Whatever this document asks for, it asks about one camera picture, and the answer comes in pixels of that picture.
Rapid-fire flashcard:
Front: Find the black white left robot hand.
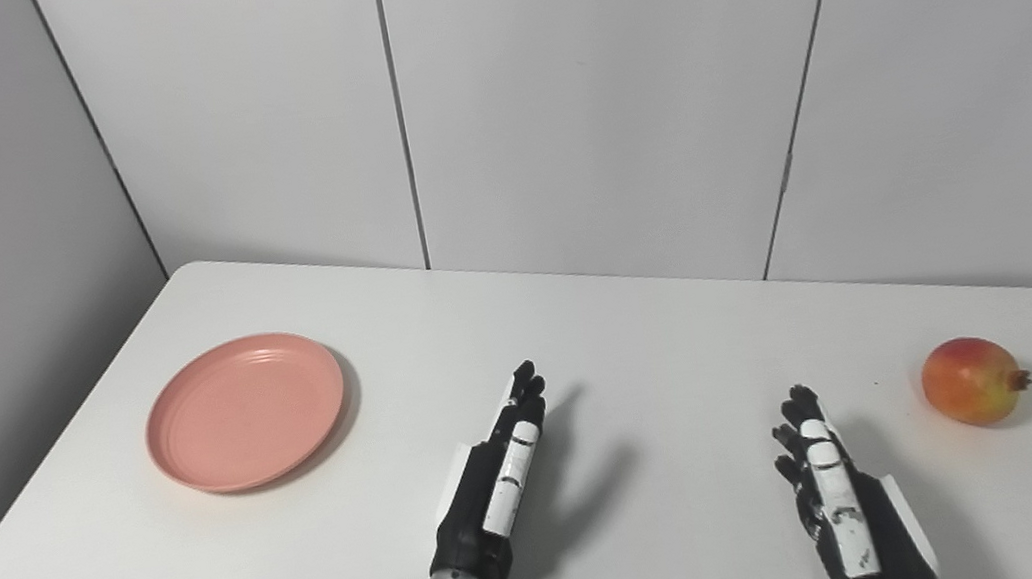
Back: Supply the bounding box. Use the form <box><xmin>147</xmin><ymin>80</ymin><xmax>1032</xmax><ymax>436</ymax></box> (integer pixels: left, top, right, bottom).
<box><xmin>401</xmin><ymin>358</ymin><xmax>575</xmax><ymax>579</ymax></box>

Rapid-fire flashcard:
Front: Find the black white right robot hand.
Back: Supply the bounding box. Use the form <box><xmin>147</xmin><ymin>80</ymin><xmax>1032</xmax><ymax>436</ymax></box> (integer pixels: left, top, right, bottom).
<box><xmin>764</xmin><ymin>368</ymin><xmax>941</xmax><ymax>579</ymax></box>

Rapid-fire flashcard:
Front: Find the red yellow pomegranate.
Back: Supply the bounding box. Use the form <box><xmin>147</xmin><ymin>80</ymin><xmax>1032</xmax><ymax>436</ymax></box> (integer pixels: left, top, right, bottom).
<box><xmin>917</xmin><ymin>329</ymin><xmax>1032</xmax><ymax>433</ymax></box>

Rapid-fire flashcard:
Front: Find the pink round plate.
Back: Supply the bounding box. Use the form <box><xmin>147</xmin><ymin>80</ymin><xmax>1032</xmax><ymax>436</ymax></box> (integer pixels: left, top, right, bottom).
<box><xmin>134</xmin><ymin>324</ymin><xmax>358</xmax><ymax>504</ymax></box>

